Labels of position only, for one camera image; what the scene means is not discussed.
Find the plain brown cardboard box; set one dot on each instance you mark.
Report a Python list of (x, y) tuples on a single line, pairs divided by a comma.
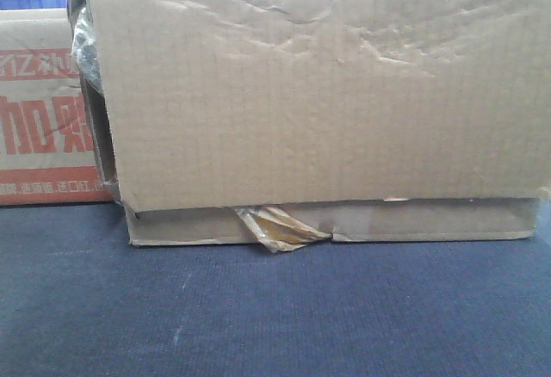
[(287, 123)]

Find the red printed cardboard box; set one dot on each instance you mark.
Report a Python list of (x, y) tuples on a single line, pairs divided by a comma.
[(47, 153)]

